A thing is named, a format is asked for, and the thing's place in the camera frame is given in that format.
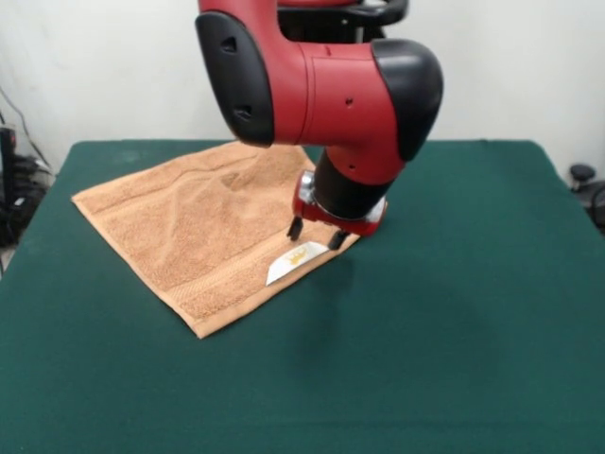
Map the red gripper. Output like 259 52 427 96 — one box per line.
285 170 389 252

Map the tan terry towel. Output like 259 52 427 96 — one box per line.
71 140 389 340

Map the dark green table cloth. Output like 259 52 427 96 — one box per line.
0 139 605 454

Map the black chair base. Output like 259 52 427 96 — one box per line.
568 164 605 237

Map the black box with red light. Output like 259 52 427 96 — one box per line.
0 126 19 212

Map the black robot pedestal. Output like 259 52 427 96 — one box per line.
276 0 408 46

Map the black cable bundle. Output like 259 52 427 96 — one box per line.
0 155 56 250

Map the grey wall cable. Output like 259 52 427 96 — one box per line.
0 84 52 171

